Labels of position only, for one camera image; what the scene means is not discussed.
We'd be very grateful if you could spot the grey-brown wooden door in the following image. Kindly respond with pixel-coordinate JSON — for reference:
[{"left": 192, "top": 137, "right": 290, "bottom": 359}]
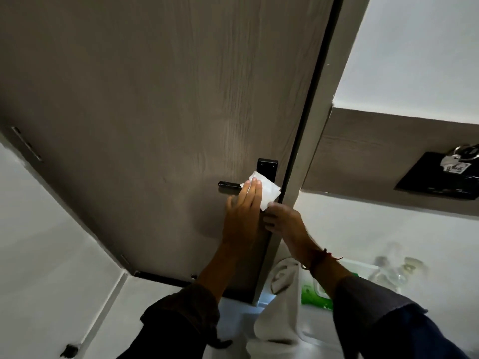
[{"left": 0, "top": 0, "right": 344, "bottom": 307}]

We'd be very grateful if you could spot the person's left hand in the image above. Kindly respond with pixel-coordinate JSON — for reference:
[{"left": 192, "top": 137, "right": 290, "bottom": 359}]
[{"left": 223, "top": 177, "right": 265, "bottom": 246}]

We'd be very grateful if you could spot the white key tag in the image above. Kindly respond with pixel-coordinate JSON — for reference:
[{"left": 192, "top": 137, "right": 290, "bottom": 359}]
[{"left": 440, "top": 155, "right": 471, "bottom": 175}]

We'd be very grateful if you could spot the red thread bracelet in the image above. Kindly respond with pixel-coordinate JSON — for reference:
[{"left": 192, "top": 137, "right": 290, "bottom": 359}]
[{"left": 301, "top": 248, "right": 343, "bottom": 272}]

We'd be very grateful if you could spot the person's left forearm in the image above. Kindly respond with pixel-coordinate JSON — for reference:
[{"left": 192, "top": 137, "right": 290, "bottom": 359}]
[{"left": 126, "top": 241, "right": 259, "bottom": 359}]

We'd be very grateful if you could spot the white cloth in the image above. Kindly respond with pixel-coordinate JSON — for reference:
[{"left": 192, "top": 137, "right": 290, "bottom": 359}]
[{"left": 253, "top": 258, "right": 304, "bottom": 359}]

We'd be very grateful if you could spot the green wipes packet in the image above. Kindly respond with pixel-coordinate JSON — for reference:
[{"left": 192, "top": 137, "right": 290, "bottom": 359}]
[{"left": 301, "top": 272, "right": 334, "bottom": 311}]

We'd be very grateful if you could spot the person's right hand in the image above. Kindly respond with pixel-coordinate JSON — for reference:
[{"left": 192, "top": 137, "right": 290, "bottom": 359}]
[{"left": 263, "top": 202, "right": 314, "bottom": 259}]

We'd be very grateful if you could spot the clear glass cup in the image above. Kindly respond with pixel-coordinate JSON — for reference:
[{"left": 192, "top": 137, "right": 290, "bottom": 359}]
[{"left": 397, "top": 256, "right": 428, "bottom": 285}]

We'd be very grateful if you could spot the grey-brown wooden wall panel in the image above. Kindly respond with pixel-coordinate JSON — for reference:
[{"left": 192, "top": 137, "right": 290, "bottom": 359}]
[{"left": 301, "top": 105, "right": 479, "bottom": 217}]

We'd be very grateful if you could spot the grey door frame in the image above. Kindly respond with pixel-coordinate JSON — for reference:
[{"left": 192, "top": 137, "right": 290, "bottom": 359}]
[{"left": 254, "top": 0, "right": 372, "bottom": 308}]

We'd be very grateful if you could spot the clear glass bottle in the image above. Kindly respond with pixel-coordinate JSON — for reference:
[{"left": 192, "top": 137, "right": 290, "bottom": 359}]
[{"left": 368, "top": 241, "right": 405, "bottom": 293}]

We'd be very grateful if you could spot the metal key ring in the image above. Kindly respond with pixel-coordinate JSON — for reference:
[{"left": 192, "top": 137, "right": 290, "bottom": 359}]
[{"left": 451, "top": 144, "right": 479, "bottom": 163}]

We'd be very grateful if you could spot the person's right forearm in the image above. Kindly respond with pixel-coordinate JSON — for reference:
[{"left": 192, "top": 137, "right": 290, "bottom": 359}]
[{"left": 294, "top": 248, "right": 470, "bottom": 359}]

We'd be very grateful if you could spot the black key card holder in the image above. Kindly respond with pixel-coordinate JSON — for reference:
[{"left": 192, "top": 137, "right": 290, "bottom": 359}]
[{"left": 393, "top": 151, "right": 479, "bottom": 201}]

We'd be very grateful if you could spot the white wet wipe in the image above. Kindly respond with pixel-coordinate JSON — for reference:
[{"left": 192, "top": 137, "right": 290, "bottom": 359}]
[{"left": 239, "top": 171, "right": 282, "bottom": 212}]

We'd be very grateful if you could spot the black handle backplate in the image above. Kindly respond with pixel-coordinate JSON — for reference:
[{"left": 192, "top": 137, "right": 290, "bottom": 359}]
[{"left": 257, "top": 158, "right": 279, "bottom": 183}]

